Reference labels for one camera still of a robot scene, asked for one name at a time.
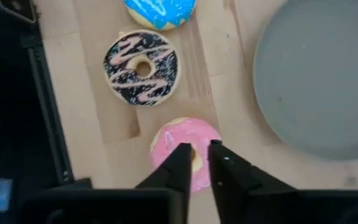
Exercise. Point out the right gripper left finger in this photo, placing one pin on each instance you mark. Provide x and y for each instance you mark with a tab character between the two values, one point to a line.
179	174

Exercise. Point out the large pink frosted donut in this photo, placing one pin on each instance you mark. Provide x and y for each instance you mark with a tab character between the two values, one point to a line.
179	130

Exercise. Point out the grey round plate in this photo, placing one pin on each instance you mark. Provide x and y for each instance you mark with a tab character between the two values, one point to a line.
315	77

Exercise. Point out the large blue frosted donut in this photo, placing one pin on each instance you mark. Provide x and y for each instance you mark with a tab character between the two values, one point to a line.
157	12

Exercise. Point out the black aluminium table frame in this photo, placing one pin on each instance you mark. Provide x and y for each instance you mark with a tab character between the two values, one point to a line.
47	102

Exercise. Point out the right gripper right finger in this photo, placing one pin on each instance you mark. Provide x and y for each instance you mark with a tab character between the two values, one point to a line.
228	174

